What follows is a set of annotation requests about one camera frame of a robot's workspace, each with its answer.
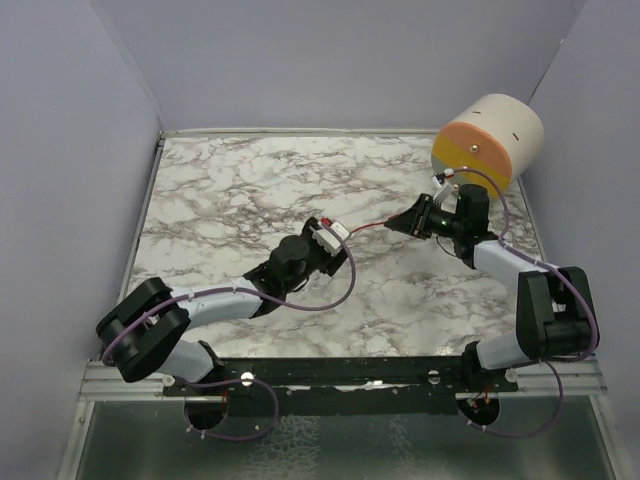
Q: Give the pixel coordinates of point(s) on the aluminium extrusion rail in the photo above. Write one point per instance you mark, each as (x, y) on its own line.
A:
(104, 384)
(583, 378)

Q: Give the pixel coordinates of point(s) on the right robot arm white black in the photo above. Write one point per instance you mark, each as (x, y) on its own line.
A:
(555, 318)

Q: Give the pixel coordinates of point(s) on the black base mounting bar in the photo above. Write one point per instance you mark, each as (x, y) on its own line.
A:
(343, 385)

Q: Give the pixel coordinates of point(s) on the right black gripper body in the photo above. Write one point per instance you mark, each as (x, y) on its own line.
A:
(446, 224)

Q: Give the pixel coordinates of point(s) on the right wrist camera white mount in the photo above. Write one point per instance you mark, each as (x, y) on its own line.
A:
(444, 187)

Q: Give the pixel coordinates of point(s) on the cylindrical drawer box pastel front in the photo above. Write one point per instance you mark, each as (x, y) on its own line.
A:
(498, 137)

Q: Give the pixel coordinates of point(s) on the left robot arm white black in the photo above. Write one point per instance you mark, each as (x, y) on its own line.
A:
(143, 334)

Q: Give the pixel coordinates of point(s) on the right aluminium extrusion rail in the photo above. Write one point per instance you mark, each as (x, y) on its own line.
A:
(583, 378)

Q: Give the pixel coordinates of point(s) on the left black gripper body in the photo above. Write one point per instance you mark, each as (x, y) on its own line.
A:
(318, 258)

